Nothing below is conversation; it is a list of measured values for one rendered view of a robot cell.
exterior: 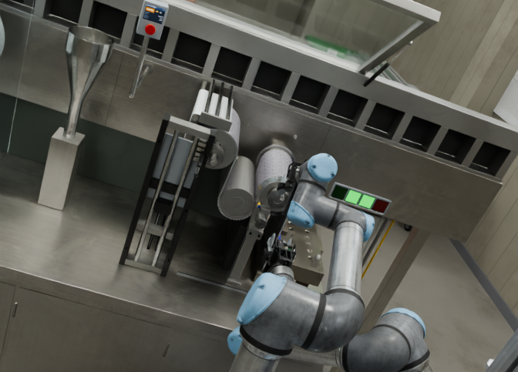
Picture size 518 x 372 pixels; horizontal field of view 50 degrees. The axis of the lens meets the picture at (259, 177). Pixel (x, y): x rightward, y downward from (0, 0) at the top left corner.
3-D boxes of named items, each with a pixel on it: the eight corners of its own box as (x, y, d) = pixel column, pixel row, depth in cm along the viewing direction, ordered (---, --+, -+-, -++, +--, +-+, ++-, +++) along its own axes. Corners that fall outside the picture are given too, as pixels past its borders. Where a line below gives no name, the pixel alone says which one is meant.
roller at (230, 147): (187, 161, 180) (200, 123, 174) (195, 132, 202) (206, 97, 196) (228, 174, 182) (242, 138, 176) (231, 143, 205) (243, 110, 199)
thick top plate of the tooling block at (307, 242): (276, 274, 196) (282, 261, 193) (273, 216, 231) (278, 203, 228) (317, 286, 198) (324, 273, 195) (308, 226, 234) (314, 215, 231)
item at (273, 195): (262, 202, 183) (275, 186, 181) (262, 199, 185) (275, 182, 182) (280, 212, 185) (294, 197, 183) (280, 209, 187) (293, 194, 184)
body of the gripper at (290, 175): (310, 172, 171) (323, 164, 159) (304, 199, 169) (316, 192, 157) (287, 165, 169) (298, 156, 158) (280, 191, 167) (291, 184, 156)
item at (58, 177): (27, 205, 191) (58, 51, 167) (41, 186, 204) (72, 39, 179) (67, 216, 193) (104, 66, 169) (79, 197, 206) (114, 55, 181)
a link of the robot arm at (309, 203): (327, 232, 140) (341, 192, 143) (287, 215, 140) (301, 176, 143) (321, 236, 148) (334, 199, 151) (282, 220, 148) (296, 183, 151)
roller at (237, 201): (214, 212, 188) (225, 183, 183) (219, 178, 211) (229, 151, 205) (247, 223, 190) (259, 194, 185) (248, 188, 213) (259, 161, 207)
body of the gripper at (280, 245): (296, 242, 181) (298, 264, 170) (286, 263, 185) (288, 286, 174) (274, 236, 180) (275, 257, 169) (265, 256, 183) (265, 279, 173)
